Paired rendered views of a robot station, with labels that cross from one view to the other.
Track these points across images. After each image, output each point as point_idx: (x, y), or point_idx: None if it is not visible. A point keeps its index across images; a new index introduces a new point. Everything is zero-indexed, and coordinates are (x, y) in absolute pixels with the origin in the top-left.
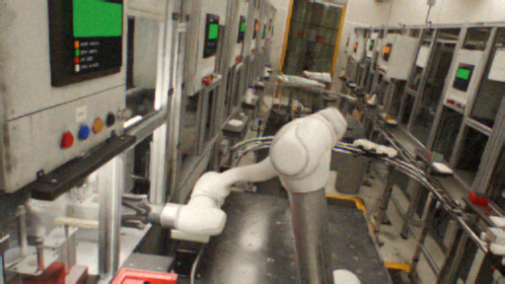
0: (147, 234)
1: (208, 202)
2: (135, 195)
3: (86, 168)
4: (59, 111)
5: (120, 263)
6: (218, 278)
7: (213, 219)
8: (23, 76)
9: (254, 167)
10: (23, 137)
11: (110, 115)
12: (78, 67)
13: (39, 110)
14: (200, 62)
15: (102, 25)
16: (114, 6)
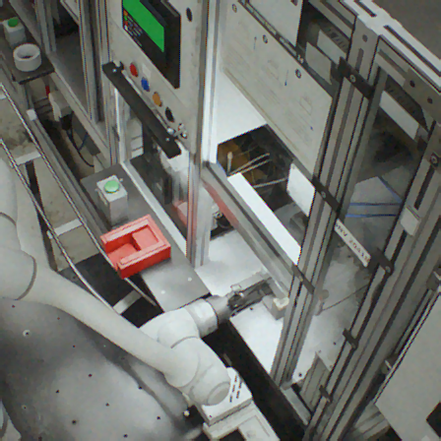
0: (238, 336)
1: (166, 336)
2: (245, 284)
3: (122, 91)
4: (132, 47)
5: (200, 274)
6: (164, 431)
7: (142, 327)
8: (114, 3)
9: (85, 290)
10: (114, 32)
11: (166, 109)
12: (126, 28)
13: (122, 31)
14: (417, 408)
15: (144, 22)
16: (156, 21)
